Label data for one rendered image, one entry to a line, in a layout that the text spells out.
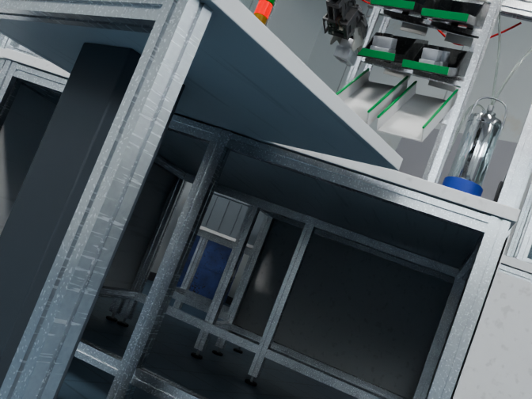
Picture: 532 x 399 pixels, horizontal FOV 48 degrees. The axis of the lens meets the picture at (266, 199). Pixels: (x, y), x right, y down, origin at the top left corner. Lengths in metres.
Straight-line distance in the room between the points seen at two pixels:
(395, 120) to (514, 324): 0.83
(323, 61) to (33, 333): 6.30
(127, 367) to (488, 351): 1.18
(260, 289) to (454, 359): 1.98
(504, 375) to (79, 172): 1.53
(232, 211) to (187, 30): 3.00
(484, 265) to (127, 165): 0.92
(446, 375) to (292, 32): 5.64
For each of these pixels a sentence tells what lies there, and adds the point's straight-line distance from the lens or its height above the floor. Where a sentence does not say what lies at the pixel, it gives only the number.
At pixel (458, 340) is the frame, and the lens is 1.45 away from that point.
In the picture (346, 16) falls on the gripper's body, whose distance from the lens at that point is 1.61.
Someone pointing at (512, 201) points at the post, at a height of 1.18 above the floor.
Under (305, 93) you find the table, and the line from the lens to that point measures 1.03.
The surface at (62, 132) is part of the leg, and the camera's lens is 1.26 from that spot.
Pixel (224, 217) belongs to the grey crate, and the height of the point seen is 0.72.
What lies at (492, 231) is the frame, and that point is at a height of 0.79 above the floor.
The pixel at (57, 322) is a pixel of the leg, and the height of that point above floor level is 0.38.
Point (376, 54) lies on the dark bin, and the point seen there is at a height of 1.20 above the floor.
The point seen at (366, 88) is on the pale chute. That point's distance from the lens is 1.89.
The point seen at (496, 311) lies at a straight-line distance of 2.17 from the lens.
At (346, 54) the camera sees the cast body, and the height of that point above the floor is 1.15.
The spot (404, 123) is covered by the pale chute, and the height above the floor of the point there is 1.04.
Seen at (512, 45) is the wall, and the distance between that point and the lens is 6.18.
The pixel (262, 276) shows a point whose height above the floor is 0.47.
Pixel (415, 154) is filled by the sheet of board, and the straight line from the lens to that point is 5.75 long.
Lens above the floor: 0.54
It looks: 6 degrees up
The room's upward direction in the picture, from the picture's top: 21 degrees clockwise
